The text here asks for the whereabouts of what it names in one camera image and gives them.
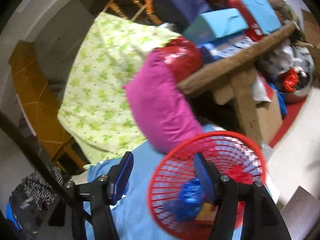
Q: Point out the blue white flat package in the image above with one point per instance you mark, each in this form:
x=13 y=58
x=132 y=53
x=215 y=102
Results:
x=225 y=47

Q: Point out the cardboard box under bench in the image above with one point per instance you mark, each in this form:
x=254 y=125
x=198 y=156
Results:
x=270 y=119

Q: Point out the black white dotted garment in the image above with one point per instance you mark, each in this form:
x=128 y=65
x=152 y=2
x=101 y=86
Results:
x=36 y=187

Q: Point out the red plastic bag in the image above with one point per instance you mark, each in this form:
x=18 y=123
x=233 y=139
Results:
x=182 y=57

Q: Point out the light blue shoe box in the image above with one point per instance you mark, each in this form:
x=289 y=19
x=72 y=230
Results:
x=210 y=26

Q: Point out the magenta pillow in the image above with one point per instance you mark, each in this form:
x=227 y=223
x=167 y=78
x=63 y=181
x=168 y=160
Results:
x=160 y=111

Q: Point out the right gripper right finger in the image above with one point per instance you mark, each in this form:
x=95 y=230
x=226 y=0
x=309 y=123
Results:
x=218 y=188

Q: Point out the red plastic basket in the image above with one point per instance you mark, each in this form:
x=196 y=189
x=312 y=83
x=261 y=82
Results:
x=233 y=154

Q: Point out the green clover quilt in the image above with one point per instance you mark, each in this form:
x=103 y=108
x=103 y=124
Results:
x=94 y=109

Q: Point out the metal basin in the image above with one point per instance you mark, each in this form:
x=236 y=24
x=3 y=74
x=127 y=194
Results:
x=303 y=87

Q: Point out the navy blue bag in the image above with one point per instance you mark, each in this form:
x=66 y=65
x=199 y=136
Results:
x=180 y=12

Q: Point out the wooden bench table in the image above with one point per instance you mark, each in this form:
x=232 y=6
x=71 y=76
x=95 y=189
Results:
x=234 y=69

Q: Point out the wooden stair railing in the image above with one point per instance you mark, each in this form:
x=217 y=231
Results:
x=139 y=11

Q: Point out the red gift box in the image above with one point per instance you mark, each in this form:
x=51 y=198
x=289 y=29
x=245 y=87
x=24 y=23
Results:
x=254 y=32

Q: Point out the blue foil wrapper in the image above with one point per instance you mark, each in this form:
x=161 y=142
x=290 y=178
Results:
x=188 y=203

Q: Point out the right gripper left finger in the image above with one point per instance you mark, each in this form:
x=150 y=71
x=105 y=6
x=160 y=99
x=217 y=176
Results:
x=115 y=181

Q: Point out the blue plastic storage bin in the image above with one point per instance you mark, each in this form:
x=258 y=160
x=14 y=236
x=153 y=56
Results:
x=263 y=14

